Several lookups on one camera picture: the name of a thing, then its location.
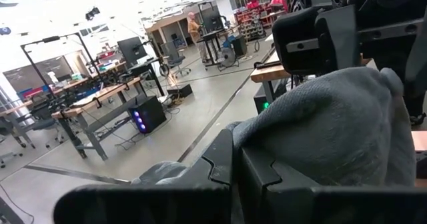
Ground computer tower purple lights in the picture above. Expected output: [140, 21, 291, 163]
[127, 95, 167, 135]

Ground wooden workbench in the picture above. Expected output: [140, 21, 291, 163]
[0, 99, 37, 150]
[51, 76, 144, 161]
[250, 49, 373, 105]

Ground round floor fan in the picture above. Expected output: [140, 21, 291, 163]
[218, 46, 240, 70]

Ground black desk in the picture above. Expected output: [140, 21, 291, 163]
[126, 57, 167, 97]

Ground black computer monitor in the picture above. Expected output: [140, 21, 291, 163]
[116, 36, 148, 65]

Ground black box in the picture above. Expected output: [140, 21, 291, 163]
[165, 83, 193, 100]
[231, 35, 249, 57]

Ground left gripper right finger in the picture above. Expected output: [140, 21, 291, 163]
[238, 146, 427, 224]

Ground red parts shelf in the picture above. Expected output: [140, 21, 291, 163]
[233, 2, 273, 43]

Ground grey baseball cap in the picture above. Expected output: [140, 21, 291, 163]
[131, 66, 418, 189]

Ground computer tower green light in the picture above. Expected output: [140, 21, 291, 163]
[252, 79, 288, 115]

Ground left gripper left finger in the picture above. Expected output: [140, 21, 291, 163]
[52, 129, 234, 224]

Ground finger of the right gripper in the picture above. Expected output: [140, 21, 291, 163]
[404, 14, 427, 119]
[271, 3, 362, 77]

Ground black monitor cart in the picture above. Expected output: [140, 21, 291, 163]
[197, 1, 231, 68]

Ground black workstation frame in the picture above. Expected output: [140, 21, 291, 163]
[19, 32, 105, 100]

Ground office chair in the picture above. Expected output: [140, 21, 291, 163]
[165, 42, 192, 79]
[29, 92, 66, 150]

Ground black ceiling spotlight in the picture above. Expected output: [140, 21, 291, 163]
[85, 6, 101, 21]

